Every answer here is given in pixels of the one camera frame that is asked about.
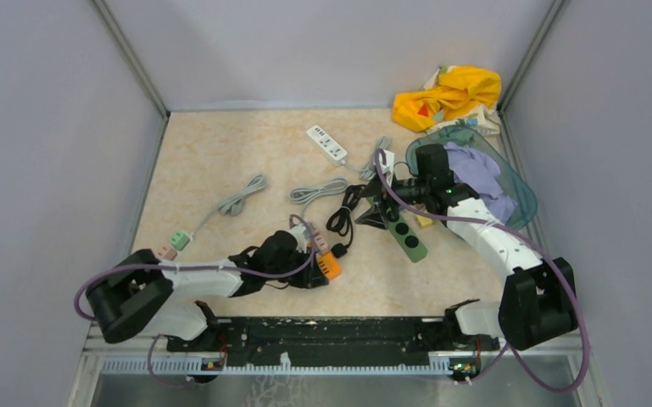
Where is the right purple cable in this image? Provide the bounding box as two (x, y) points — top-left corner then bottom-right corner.
(373, 148), (592, 394)

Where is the orange power strip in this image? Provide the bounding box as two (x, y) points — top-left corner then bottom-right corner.
(316, 251), (342, 282)

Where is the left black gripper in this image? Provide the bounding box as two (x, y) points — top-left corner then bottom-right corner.
(265, 245), (329, 288)

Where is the black power cord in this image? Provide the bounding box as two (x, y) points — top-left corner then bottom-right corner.
(325, 184), (367, 259)

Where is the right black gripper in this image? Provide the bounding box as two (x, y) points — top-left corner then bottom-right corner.
(355, 171), (431, 230)

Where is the white power strip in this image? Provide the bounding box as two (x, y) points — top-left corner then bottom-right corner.
(305, 125), (348, 166)

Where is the yellow cloth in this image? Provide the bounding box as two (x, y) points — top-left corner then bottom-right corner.
(391, 65), (502, 132)

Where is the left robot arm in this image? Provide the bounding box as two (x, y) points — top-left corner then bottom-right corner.
(82, 227), (330, 351)

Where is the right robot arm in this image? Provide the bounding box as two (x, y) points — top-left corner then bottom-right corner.
(362, 144), (580, 350)

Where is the teal plastic basket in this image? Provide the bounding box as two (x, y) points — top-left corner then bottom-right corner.
(405, 125), (538, 230)

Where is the grey coiled cable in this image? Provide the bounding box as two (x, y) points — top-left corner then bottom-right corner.
(288, 177), (350, 226)

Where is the green power strip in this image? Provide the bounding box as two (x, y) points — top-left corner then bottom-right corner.
(386, 217), (428, 263)

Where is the purple cloth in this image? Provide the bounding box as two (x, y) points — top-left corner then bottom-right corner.
(443, 142), (517, 223)

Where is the yellow plug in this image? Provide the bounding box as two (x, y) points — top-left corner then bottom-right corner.
(415, 215), (433, 228)

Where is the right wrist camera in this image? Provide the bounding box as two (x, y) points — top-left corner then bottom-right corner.
(376, 149), (395, 183)

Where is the grey cable of white strip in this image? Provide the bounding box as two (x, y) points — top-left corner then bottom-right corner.
(343, 136), (394, 182)

